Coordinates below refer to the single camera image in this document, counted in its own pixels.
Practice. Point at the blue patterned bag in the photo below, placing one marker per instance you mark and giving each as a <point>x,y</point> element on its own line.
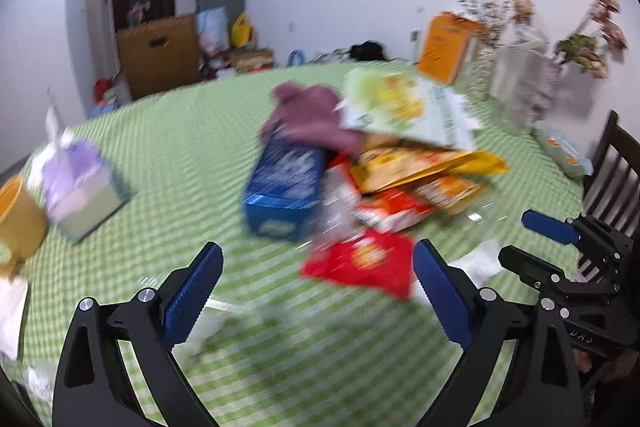
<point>211,27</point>

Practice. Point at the yellow tote bag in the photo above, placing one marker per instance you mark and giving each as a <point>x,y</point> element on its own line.
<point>241,32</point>

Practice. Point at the orange snack bag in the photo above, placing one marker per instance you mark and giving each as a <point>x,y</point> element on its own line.
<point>450,194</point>

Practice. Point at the clear water bottle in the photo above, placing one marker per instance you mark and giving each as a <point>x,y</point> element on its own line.
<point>522,77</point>

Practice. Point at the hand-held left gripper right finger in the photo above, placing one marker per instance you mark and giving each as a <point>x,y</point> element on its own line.
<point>445,297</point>

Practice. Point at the black bag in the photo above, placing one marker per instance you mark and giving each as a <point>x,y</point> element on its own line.
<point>367,51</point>

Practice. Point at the purple green tissue box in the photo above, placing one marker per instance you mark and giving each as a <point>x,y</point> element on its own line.
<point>82,192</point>

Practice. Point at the green checked tablecloth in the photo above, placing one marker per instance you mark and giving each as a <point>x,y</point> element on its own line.
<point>200,167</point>

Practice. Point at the crumpled white tissue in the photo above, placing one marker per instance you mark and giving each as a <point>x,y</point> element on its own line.
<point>40,384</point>

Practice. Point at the yellow mug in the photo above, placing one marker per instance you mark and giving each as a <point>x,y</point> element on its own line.
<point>20,217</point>

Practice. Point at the dried pink flowers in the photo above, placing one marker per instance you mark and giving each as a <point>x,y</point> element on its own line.
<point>607,27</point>

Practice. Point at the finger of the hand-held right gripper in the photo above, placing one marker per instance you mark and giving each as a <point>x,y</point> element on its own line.
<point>525,263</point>
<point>550,228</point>

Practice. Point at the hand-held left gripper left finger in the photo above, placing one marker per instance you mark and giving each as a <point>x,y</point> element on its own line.
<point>192,292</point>

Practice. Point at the yellow snack bag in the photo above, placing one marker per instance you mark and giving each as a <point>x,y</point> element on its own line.
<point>425,167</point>

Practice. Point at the low cardboard box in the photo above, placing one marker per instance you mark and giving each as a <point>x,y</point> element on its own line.
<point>252,59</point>

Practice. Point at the red white snack wrapper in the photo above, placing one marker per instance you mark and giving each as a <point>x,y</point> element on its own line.
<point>395,209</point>

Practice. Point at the white tray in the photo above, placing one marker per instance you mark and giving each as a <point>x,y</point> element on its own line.
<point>10,317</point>

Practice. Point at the small floral vase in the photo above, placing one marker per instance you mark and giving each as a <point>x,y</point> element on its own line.
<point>482,74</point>

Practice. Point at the orange book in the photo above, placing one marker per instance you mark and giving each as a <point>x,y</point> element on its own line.
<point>447,49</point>

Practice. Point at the clear plastic wrap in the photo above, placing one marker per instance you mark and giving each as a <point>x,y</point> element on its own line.
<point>335,207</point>

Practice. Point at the blue white carton box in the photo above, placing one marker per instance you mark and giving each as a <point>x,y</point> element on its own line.
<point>285,187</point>

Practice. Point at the white paper scrap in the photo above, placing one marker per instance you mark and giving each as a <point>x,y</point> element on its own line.
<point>477,262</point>

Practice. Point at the dark wooden chair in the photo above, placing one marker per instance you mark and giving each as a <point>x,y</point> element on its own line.
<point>607,167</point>

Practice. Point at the red toy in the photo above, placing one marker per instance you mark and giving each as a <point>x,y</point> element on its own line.
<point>105,89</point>

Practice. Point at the green white snack bag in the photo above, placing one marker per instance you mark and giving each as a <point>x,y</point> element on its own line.
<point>405,107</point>

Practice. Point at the white interior door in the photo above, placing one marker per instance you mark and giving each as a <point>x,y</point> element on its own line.
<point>95,12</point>

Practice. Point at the red snack bag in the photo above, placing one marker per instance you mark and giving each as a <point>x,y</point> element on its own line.
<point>362,262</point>

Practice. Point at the green glass bowl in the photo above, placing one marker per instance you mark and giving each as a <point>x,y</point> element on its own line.
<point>562,152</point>

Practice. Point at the dried twig flowers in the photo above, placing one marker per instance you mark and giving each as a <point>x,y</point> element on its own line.
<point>500,12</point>

